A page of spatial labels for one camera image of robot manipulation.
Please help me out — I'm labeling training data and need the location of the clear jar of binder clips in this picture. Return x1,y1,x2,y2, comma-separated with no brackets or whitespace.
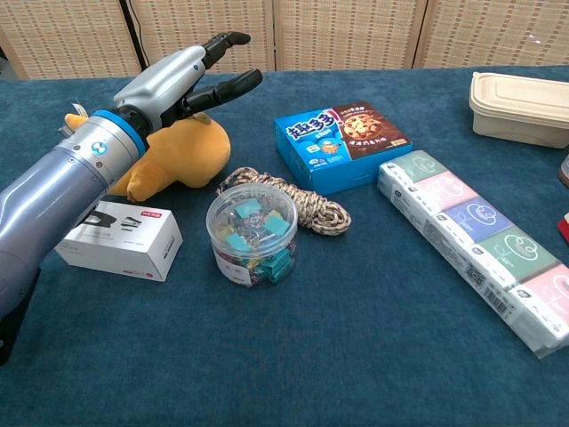
205,182,300,289

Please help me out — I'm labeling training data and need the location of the black stand base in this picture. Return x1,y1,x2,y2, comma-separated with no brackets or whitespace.
0,266,42,367

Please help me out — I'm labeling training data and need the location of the black pole with cable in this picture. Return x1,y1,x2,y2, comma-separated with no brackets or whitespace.
117,0,155,77

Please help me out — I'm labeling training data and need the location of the red object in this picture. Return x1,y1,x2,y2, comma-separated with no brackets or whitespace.
554,208,569,244

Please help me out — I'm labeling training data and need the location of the yellow dinosaur plush toy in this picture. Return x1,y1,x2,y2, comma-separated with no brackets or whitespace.
64,111,232,204

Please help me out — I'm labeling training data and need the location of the blue tablecloth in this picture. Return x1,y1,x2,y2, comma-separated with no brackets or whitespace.
0,65,569,427

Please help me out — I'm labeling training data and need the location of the woven folding screen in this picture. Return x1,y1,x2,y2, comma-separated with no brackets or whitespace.
0,0,569,81

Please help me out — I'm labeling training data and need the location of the coiled braided rope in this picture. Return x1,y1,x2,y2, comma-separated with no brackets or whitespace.
215,166,353,237

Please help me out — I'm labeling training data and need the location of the blue cookie box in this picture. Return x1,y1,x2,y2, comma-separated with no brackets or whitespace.
273,101,413,197

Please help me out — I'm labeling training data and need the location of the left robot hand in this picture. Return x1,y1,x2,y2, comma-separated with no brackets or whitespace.
113,31,264,137

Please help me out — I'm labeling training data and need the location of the beige lidded food container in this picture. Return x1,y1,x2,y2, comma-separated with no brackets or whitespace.
469,71,569,149

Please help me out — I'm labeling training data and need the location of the pack of tissue packets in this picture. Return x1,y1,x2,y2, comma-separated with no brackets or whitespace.
376,149,569,360

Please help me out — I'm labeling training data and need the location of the white stapler box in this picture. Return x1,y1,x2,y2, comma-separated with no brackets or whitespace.
53,199,184,284

